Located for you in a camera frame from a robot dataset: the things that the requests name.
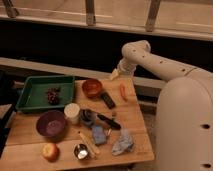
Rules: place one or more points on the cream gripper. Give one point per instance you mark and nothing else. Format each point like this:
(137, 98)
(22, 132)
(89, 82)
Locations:
(115, 73)

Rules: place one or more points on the red bowl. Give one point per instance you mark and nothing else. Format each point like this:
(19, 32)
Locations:
(92, 88)

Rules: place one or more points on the black eraser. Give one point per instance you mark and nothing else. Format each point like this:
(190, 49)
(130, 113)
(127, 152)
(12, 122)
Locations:
(108, 100)

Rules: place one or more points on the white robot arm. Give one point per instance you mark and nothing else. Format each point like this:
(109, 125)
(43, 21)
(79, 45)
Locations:
(184, 122)

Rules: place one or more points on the purple bowl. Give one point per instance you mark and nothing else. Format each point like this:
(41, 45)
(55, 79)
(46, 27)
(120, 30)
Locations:
(51, 123)

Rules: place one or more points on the orange carrot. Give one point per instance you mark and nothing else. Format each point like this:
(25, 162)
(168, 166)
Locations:
(123, 92)

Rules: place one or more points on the blue tape roll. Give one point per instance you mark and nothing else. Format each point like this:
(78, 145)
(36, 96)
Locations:
(87, 117)

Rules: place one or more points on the white cylindrical container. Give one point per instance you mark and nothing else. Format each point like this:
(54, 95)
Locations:
(72, 113)

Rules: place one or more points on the blue sponge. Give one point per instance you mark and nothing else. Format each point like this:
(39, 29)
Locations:
(98, 135)

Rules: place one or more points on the dark grape bunch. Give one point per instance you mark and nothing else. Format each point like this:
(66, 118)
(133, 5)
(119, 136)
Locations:
(53, 96)

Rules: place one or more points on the crumpled grey cloth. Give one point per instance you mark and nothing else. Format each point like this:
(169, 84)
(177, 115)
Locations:
(123, 144)

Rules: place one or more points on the wooden stick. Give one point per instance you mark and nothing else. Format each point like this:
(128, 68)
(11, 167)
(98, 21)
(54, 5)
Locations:
(88, 144)
(94, 147)

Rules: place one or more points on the green plastic tray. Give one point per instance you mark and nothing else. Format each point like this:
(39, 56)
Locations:
(37, 89)

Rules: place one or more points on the small metal cup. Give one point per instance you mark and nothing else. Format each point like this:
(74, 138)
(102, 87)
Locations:
(81, 151)

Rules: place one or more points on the red yellow apple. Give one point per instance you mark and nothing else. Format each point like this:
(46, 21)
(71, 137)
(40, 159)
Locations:
(50, 151)

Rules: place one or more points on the black handled knife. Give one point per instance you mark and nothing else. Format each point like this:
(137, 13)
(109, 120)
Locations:
(110, 122)

